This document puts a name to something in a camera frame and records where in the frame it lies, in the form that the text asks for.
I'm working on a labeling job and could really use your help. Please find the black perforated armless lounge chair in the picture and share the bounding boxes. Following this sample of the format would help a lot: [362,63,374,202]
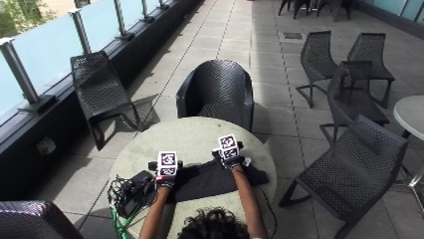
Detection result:
[70,50,147,151]

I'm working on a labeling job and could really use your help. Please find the person's left hand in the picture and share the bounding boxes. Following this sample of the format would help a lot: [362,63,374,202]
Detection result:
[149,160,185,189]

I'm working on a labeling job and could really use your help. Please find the white marker cube on glove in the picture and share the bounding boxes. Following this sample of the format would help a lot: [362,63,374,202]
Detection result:
[217,133,241,160]
[157,150,180,177]

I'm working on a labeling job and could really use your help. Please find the green cable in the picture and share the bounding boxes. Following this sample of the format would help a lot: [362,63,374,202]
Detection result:
[110,204,137,239]

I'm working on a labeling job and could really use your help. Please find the black woven tub armchair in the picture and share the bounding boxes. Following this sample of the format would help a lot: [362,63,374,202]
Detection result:
[176,59,256,132]

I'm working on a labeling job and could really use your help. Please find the group of dark chairs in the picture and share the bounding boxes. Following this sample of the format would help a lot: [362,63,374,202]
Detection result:
[277,0,355,23]

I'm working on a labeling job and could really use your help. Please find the black cloth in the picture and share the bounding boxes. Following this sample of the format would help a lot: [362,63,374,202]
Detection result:
[169,160,270,204]

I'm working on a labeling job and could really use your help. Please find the black electronics box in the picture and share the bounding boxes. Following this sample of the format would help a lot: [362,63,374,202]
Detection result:
[116,169,157,219]

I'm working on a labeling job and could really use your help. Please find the white marker cube on left glove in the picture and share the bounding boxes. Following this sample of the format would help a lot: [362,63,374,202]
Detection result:
[157,150,180,177]

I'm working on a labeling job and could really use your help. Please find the thin black cable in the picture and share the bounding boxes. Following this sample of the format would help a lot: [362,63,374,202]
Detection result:
[254,184,280,239]

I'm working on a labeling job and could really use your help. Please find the white marker cube on right glove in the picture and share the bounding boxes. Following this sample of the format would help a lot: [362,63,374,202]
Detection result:
[217,133,241,160]

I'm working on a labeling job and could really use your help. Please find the square floor drain cover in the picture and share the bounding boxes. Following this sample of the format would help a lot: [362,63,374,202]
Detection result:
[282,31,304,41]

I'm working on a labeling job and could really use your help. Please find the frosted glass railing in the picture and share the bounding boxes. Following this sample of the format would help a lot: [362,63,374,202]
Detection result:
[0,0,179,118]

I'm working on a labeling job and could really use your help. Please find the black cable bundle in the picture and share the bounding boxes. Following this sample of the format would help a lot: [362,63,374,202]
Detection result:
[107,175,133,217]

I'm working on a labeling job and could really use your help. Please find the dark woven armchair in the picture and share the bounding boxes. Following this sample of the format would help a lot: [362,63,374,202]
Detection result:
[0,199,87,239]

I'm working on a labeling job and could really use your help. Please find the grey round side table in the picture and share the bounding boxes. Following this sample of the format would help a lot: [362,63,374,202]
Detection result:
[393,95,424,141]

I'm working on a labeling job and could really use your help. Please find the metal railing post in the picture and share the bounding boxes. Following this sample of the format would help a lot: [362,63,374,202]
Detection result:
[68,8,94,56]
[140,0,157,24]
[0,37,60,116]
[114,0,136,42]

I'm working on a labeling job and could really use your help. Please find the person's right hand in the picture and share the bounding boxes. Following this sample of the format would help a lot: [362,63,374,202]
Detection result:
[212,140,253,171]

